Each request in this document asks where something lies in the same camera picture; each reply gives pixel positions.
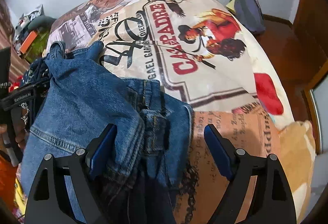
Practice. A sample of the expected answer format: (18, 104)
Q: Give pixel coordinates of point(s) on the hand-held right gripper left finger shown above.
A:
(102, 152)

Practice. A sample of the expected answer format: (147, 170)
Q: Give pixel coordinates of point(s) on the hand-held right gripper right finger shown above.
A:
(217, 149)

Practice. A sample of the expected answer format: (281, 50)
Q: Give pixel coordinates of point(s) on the blue denim jacket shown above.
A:
(89, 101)

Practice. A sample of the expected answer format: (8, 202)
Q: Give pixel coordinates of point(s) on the navy patterned cloth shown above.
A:
(35, 73)

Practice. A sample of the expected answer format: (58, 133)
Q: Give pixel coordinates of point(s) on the orange box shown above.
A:
(27, 42)

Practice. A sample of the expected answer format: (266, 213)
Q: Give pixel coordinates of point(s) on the pile of clutter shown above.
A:
(29, 18)

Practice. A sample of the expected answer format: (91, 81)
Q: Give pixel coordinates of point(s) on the beige pillow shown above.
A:
(298, 144)

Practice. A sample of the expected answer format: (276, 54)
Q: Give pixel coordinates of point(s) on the person's orange clothing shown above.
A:
(6, 178)

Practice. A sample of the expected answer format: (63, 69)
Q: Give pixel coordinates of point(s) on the yellow cloth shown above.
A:
(19, 187)

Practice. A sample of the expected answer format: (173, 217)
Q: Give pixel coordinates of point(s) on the printed blanket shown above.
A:
(205, 60)

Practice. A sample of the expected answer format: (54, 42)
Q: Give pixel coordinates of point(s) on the framed mirror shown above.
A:
(319, 116)

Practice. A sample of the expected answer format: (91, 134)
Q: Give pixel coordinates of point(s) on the grey blue bag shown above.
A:
(249, 9)

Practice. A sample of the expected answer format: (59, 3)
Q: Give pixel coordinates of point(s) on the wooden door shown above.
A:
(312, 21)

